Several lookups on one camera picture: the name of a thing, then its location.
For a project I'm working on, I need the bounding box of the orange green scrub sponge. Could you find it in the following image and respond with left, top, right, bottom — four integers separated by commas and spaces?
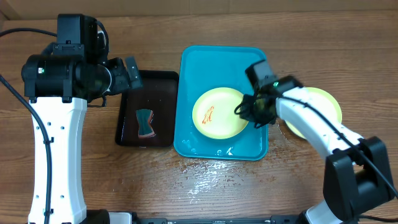
136, 109, 155, 139

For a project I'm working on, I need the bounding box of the yellow-green plate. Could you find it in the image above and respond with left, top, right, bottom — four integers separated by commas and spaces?
192, 87, 248, 139
284, 87, 342, 123

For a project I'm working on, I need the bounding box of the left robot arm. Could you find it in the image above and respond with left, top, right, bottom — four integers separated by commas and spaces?
21, 14, 142, 223

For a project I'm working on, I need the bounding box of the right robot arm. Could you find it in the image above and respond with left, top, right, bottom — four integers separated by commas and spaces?
234, 76, 397, 223

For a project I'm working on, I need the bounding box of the black rectangular tray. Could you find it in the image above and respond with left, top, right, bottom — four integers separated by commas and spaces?
115, 70, 179, 147

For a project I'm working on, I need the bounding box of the teal plastic tray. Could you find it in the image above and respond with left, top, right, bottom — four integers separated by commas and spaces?
174, 45, 268, 161

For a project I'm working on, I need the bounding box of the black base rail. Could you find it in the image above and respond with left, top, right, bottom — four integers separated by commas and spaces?
82, 210, 307, 224

